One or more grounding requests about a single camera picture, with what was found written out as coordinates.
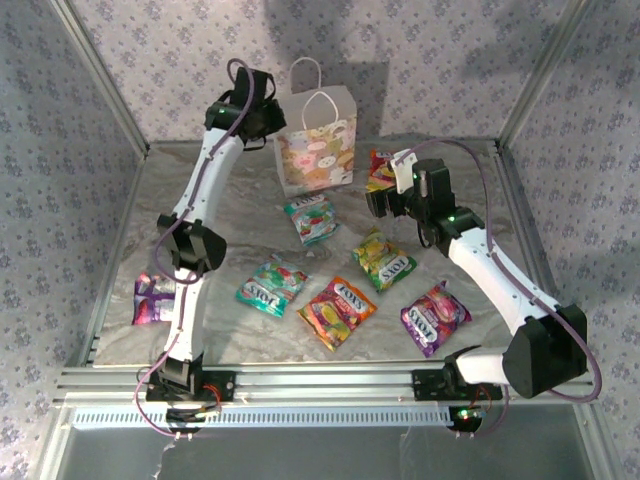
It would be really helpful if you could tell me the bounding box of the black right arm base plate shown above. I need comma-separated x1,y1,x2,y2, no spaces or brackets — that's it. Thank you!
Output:
410,368,504,401

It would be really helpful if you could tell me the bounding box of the white slotted cable duct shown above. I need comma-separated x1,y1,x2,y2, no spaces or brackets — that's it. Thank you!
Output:
72,405,481,429

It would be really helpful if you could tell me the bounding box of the cartoon animal print paper bag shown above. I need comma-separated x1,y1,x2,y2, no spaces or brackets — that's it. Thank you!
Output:
272,56,359,199

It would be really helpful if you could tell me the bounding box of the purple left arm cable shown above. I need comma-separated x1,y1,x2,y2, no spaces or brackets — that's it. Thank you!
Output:
132,58,256,441

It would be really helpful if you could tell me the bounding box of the wide aluminium frame rail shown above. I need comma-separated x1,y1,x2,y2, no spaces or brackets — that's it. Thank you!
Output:
52,364,599,406

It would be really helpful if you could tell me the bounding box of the teal Fox's candy bag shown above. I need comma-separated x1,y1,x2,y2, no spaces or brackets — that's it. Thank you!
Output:
234,253,312,319
283,193,341,248

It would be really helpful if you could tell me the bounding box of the purple Fox's candy bag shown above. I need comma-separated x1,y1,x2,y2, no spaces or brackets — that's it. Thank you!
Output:
131,272,177,326
399,280,474,359

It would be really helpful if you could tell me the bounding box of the green Fox's candy bag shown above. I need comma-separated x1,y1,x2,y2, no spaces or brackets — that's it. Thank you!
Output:
351,227,418,294

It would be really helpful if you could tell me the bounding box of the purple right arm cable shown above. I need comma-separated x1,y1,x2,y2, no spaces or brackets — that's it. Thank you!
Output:
407,138,604,441

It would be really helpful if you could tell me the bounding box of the aluminium frame post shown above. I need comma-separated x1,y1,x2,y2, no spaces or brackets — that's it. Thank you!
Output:
497,0,594,146
49,0,151,154

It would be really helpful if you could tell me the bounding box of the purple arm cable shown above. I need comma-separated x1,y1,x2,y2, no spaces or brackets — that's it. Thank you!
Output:
407,138,604,441
132,58,256,441

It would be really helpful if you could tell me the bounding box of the orange Fox's candy bag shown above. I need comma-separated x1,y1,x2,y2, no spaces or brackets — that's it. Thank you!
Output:
364,148,401,194
296,276,379,354

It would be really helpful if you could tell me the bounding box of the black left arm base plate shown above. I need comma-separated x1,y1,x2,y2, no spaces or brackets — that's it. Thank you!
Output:
144,367,237,404

